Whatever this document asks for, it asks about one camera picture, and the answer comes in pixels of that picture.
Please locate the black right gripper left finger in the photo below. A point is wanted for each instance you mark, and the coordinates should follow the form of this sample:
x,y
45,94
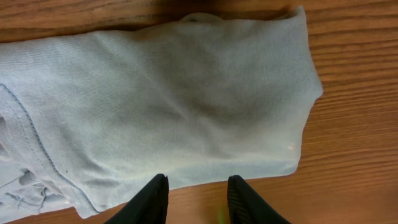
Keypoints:
x,y
148,206

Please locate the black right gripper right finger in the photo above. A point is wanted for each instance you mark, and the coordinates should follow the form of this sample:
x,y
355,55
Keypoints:
x,y
246,206

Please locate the light blue printed t-shirt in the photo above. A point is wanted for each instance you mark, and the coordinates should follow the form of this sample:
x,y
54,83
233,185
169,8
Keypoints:
x,y
87,120

